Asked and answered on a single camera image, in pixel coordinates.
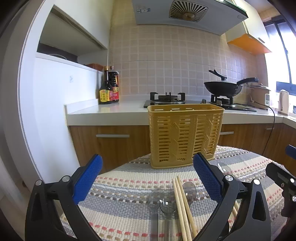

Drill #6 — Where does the striped woven table mat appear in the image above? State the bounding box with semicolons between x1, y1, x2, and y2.
59;146;286;241

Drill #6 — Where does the cream electric kettle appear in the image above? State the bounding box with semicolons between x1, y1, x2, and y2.
278;89;289;115

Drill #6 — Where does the yellow plastic utensil basket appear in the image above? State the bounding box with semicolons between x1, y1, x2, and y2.
147;104;224;169

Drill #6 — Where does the beige rice cooker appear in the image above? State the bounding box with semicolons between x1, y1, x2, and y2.
249;84;270;110

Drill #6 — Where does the black gas stove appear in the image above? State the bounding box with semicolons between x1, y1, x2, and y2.
144;92;257;112

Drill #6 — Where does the dark soy sauce bottle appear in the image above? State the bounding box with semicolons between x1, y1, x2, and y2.
99;66;112;104

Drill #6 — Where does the red label sauce bottle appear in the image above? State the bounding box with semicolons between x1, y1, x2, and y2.
109;66;119;102

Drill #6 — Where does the brown woven tray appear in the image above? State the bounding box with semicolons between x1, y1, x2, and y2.
86;63;104;72

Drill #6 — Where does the white range hood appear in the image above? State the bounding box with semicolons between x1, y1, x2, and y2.
132;0;248;36

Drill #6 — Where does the silver right drawer handle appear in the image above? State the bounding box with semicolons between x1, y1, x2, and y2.
220;131;234;136

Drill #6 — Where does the silver drawer handle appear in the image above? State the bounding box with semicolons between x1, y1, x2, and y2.
220;131;234;136
96;134;130;138

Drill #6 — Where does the silver left drawer handle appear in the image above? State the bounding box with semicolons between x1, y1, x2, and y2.
96;134;130;138

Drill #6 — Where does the black power cable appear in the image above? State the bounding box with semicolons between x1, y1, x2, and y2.
250;100;277;158

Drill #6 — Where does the black wok with handle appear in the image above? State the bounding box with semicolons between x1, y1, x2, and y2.
204;70;259;98

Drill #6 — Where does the orange wall cabinet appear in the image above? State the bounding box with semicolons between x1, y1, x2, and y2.
225;21;271;55

